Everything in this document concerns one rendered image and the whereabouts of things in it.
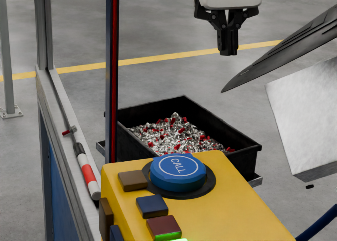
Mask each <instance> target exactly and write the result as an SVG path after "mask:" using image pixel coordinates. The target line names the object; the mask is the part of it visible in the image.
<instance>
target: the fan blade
mask: <svg viewBox="0 0 337 241"><path fill-rule="evenodd" d="M335 38H337V4H335V5H334V6H332V7H331V8H329V9H328V10H326V11H325V12H323V13H322V14H320V15H319V16H317V17H316V18H314V19H313V20H312V21H310V22H309V23H307V24H306V25H305V26H303V27H302V28H300V29H299V30H297V31H296V32H294V33H293V34H292V35H290V36H289V37H287V38H286V39H284V40H283V41H281V42H280V43H278V44H277V45H276V46H275V47H273V48H272V49H271V50H269V51H268V52H267V53H265V54H264V55H263V56H262V57H260V58H259V59H258V60H256V61H255V62H254V63H253V64H252V65H250V66H249V67H247V68H245V69H244V70H242V71H241V72H239V73H238V74H237V75H236V76H234V77H233V78H232V79H231V80H230V81H229V82H228V83H227V84H226V85H225V86H224V88H223V89H222V90H221V93H223V92H226V91H229V90H231V89H233V88H236V87H238V86H240V85H243V84H245V83H247V82H249V81H252V80H254V79H256V78H258V77H260V76H262V75H265V74H267V73H269V72H271V71H273V70H275V69H277V68H279V67H281V66H283V65H285V64H287V63H289V62H291V61H293V60H295V59H297V58H299V57H301V56H303V55H305V54H307V53H309V52H311V51H313V50H314V49H316V48H318V47H320V46H322V45H324V44H326V43H327V42H329V41H331V40H333V39H335ZM252 67H253V68H252ZM250 68H252V69H251V71H249V72H247V73H245V74H243V75H241V76H239V77H238V75H239V74H241V73H242V72H244V71H246V70H248V69H250Z"/></svg>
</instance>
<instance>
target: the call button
mask: <svg viewBox="0 0 337 241"><path fill-rule="evenodd" d="M153 159H154V161H153V162H152V164H151V167H150V179H151V181H152V183H153V184H154V185H156V186H157V187H159V188H162V189H164V190H168V191H173V192H189V191H193V190H196V189H199V188H201V187H202V186H203V185H204V183H205V177H206V167H205V165H204V164H203V163H202V162H201V161H200V160H198V159H197V158H195V157H193V156H192V154H191V153H185V154H180V153H172V154H166V155H162V156H160V157H154V158H153Z"/></svg>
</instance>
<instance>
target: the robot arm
mask: <svg viewBox="0 0 337 241"><path fill-rule="evenodd" d="M261 2H262V0H193V4H194V7H195V11H194V17H195V18H197V19H201V20H206V21H208V22H209V23H210V24H211V25H212V26H213V27H214V29H215V30H217V47H218V50H219V51H220V55H221V56H230V55H232V56H235V55H237V50H238V48H239V41H238V29H240V28H241V25H242V24H243V22H244V21H245V20H246V19H247V18H249V17H252V16H255V15H258V14H259V9H258V6H259V5H260V4H261ZM245 8H247V9H246V10H244V11H243V9H245ZM225 10H229V11H228V21H227V20H226V14H225ZM207 11H211V12H207Z"/></svg>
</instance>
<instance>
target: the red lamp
mask: <svg viewBox="0 0 337 241"><path fill-rule="evenodd" d="M146 226H147V228H148V230H149V233H150V235H151V237H152V239H153V241H167V240H172V239H178V238H181V236H182V231H181V229H180V227H179V226H178V224H177V222H176V220H175V219H174V217H173V216H172V215H168V216H162V217H156V218H150V219H147V221H146Z"/></svg>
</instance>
